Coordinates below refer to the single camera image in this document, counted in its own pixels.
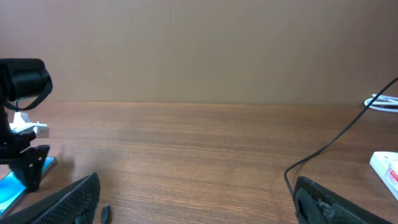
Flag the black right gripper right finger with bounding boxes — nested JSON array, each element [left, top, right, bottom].
[[293, 176, 391, 224]]

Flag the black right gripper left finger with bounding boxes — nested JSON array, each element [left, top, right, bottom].
[[1, 172, 101, 224]]

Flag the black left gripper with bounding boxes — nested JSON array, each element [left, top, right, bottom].
[[1, 106, 50, 192]]

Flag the teal Galaxy smartphone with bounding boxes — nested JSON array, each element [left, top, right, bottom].
[[0, 156, 57, 218]]

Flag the black charger cable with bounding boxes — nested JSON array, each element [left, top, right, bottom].
[[99, 77, 398, 224]]

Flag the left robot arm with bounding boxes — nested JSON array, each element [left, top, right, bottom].
[[1, 58, 53, 193]]

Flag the white power strip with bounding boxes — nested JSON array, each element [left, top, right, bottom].
[[369, 151, 397, 199]]

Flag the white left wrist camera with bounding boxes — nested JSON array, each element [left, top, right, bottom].
[[9, 112, 50, 138]]

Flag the white power strip cord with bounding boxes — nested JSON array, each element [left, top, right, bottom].
[[364, 93, 398, 113]]

